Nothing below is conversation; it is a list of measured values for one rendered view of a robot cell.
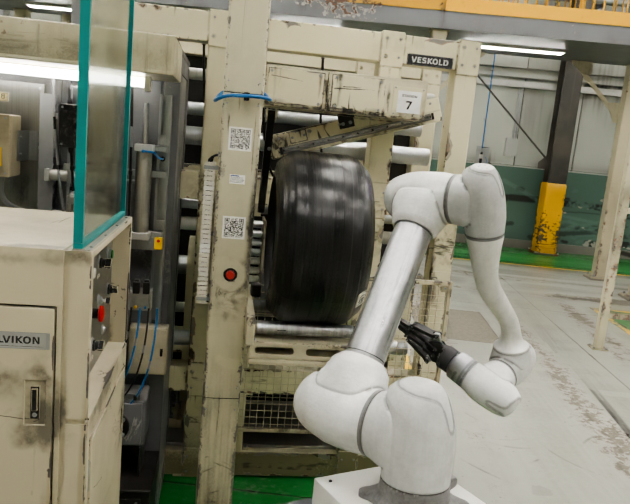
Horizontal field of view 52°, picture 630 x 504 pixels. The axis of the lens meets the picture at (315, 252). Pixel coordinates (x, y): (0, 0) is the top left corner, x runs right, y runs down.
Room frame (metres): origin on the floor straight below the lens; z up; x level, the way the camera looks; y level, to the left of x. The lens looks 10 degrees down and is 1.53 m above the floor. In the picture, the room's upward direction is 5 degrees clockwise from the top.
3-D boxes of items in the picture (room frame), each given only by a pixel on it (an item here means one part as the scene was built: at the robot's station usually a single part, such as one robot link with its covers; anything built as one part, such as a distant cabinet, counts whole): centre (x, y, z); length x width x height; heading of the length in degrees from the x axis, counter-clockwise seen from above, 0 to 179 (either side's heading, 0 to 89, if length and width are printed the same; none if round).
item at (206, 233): (2.13, 0.36, 1.19); 0.05 x 0.04 x 0.48; 8
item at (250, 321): (2.20, 0.21, 0.90); 0.40 x 0.03 x 0.10; 8
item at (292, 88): (2.54, -0.05, 1.71); 0.61 x 0.25 x 0.15; 98
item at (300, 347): (2.09, 0.01, 0.84); 0.36 x 0.09 x 0.06; 98
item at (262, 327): (2.09, 0.01, 0.90); 0.35 x 0.05 x 0.05; 98
